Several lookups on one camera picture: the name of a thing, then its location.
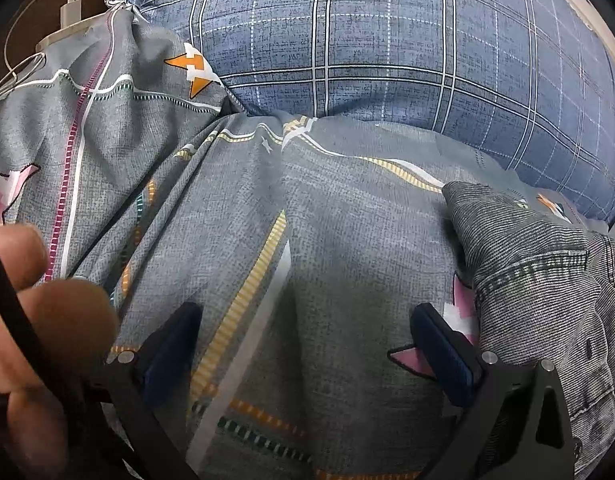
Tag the person's left hand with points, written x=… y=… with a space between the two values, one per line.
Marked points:
x=72 y=320

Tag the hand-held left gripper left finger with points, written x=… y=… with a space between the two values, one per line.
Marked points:
x=172 y=355

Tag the blue plaid pillow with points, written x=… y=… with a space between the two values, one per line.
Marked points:
x=387 y=35

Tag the grey denim pants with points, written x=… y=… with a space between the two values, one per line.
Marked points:
x=537 y=270

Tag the grey star-print bedsheet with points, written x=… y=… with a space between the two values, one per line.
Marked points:
x=337 y=235

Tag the white power strip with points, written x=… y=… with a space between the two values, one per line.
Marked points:
x=62 y=36

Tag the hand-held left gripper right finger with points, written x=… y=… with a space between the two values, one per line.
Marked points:
x=445 y=360

